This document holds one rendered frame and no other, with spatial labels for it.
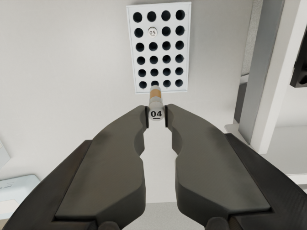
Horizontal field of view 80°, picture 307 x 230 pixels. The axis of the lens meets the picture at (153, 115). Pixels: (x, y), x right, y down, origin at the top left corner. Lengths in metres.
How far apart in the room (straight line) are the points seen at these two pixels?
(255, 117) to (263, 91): 0.04
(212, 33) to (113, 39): 0.16
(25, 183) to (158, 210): 1.57
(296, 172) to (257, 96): 0.10
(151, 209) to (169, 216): 0.21
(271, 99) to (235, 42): 0.14
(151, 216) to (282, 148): 1.84
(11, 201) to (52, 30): 0.39
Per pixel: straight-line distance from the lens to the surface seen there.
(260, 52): 0.25
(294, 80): 0.28
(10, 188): 0.54
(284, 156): 0.29
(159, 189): 0.51
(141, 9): 0.28
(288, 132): 0.34
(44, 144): 0.46
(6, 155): 0.52
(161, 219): 2.10
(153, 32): 0.27
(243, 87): 1.21
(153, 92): 0.15
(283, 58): 0.22
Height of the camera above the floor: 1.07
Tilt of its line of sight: 60 degrees down
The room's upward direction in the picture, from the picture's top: 179 degrees clockwise
